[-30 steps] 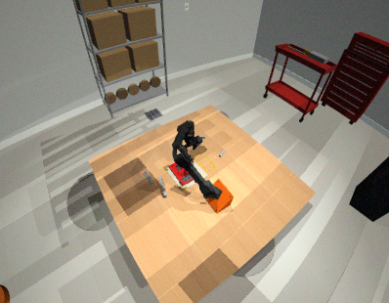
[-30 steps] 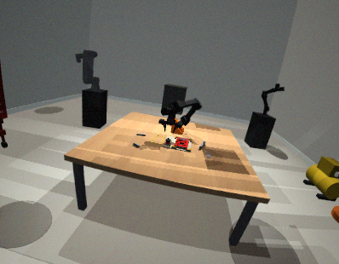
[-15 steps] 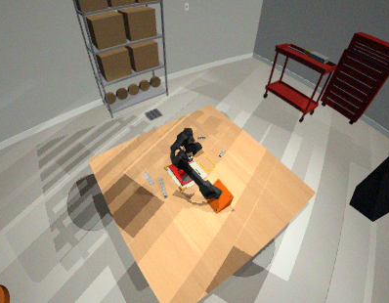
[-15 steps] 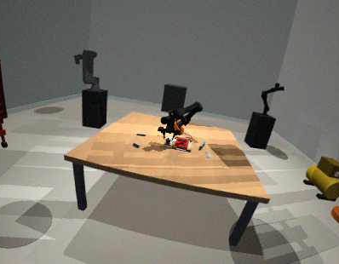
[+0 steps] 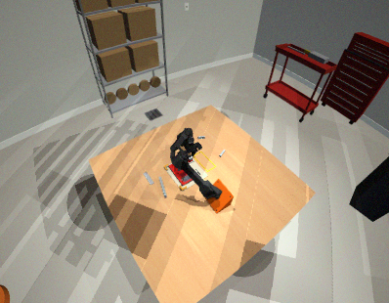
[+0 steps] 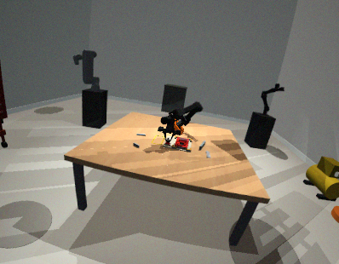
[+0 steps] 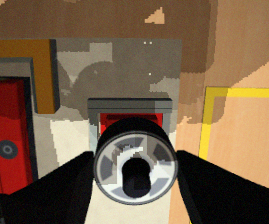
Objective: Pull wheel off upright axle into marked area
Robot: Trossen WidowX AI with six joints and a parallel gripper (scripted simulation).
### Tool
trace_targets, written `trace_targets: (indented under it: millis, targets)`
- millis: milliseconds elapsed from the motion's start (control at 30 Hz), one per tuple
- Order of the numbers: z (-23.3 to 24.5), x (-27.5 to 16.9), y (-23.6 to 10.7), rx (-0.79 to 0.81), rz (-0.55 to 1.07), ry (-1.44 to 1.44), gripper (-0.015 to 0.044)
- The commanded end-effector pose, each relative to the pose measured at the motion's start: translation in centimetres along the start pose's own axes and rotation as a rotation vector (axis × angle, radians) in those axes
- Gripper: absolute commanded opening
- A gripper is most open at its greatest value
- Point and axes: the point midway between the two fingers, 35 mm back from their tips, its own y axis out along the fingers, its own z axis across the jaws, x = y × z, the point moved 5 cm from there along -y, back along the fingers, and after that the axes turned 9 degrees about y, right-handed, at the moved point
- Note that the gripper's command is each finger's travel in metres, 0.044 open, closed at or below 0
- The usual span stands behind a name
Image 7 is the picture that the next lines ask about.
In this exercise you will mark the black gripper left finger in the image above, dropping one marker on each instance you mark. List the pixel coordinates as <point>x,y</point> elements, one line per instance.
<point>60,197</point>

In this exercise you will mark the black tyre with white rim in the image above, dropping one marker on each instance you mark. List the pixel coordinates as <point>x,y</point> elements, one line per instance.
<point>128,138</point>

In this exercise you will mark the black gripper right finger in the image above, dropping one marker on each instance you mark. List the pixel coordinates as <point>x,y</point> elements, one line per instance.
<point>213,195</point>

